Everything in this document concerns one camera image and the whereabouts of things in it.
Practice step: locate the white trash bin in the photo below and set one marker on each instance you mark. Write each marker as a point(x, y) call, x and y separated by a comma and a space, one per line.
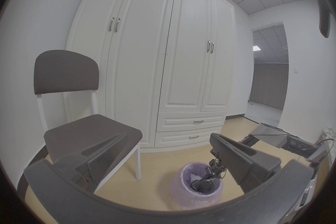
point(199, 198)

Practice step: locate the grey curtain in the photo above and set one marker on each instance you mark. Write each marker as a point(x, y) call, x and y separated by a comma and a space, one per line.
point(270, 86)

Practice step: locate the black plastic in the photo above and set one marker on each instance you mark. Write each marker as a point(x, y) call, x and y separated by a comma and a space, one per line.
point(202, 186)

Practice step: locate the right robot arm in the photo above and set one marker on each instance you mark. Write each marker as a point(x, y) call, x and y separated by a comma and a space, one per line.
point(270, 136)

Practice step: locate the white paper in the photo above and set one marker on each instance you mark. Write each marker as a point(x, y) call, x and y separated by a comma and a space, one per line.
point(195, 177)

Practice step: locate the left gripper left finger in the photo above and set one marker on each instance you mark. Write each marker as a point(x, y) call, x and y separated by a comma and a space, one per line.
point(105, 157)

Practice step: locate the purple plastic bag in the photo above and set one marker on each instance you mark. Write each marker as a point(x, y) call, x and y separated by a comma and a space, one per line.
point(175, 186)

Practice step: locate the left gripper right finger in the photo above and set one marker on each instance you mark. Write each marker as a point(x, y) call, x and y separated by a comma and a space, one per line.
point(241, 162)

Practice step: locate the grey and white chair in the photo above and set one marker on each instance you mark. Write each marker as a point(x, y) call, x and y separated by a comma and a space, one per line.
point(65, 73)

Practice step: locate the ceiling light panel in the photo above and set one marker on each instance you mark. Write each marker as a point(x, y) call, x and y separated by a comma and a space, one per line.
point(256, 48)

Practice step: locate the white wardrobe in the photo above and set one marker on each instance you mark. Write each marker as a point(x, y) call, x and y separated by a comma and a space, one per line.
point(183, 60)

